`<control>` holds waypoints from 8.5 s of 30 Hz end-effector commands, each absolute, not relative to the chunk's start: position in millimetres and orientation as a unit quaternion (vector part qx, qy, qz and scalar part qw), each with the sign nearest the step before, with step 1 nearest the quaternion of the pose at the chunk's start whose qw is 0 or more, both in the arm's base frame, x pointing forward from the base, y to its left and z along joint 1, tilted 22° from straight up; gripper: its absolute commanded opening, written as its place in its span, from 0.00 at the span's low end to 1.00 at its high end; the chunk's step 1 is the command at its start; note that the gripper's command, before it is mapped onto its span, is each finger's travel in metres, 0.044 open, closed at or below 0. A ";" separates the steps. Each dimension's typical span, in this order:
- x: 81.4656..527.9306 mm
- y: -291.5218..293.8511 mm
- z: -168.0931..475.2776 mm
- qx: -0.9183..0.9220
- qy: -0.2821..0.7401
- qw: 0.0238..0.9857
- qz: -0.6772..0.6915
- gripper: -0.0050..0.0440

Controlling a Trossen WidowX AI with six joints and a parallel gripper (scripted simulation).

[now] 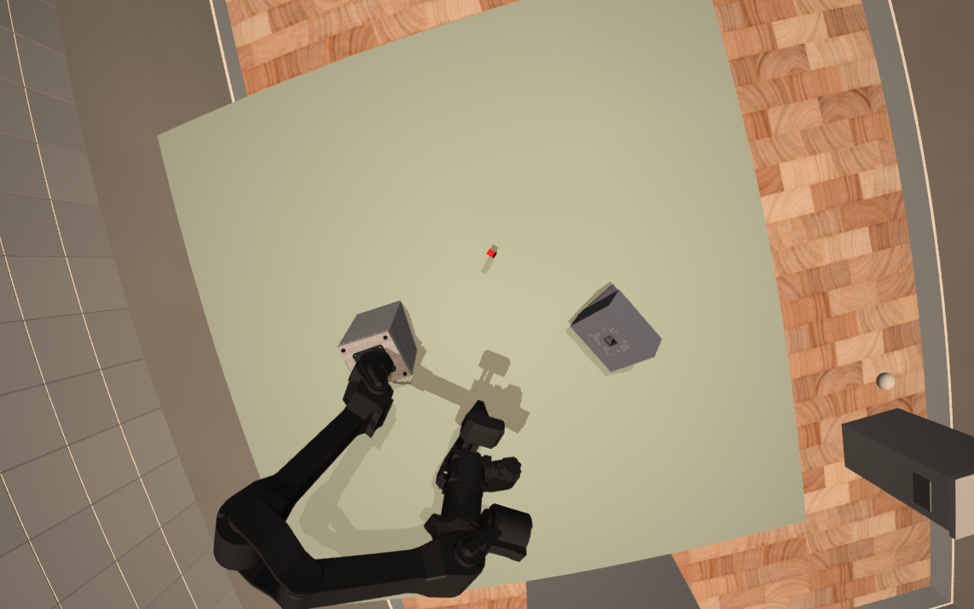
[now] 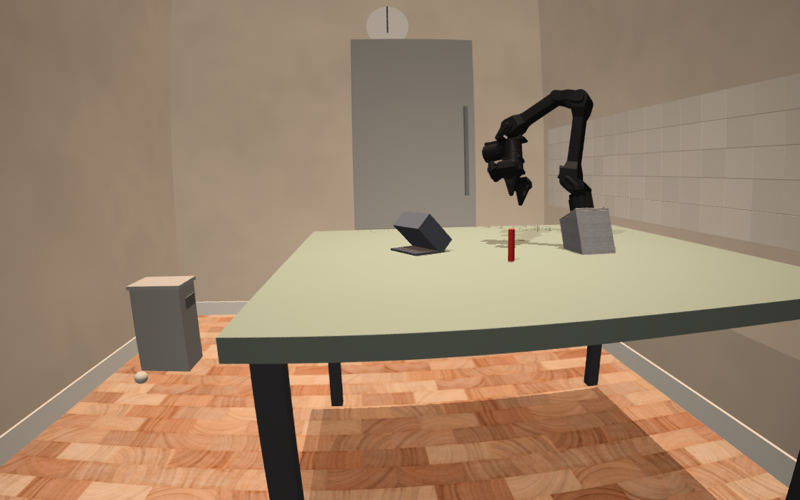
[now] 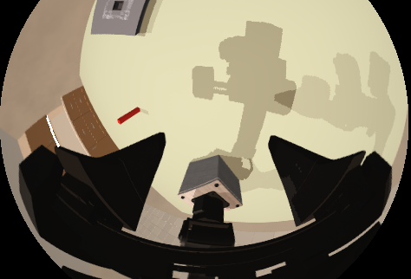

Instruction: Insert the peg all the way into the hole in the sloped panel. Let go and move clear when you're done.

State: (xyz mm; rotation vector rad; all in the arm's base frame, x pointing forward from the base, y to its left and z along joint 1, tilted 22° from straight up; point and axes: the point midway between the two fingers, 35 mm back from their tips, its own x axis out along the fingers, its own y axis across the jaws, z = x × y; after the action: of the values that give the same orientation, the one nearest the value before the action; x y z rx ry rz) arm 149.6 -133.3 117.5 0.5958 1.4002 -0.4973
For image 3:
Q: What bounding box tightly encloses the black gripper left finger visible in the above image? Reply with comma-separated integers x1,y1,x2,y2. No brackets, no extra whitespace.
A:
55,132,166,231

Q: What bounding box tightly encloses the red square peg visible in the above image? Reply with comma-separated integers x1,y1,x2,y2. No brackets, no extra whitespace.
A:
117,107,140,124

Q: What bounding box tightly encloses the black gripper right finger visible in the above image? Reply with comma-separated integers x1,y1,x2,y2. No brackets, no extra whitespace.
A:
268,135,366,227

